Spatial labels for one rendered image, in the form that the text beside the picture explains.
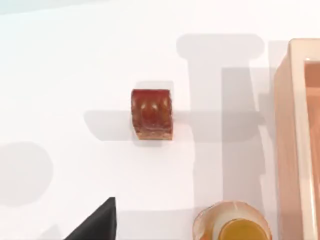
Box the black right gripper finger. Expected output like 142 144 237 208
63 196 118 240

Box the brown bread loaf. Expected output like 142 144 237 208
130 88 172 141

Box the clear bottle with yellow cap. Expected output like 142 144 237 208
192 199 270 240

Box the shallow salmon-coloured box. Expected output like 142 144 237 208
272 37 320 240

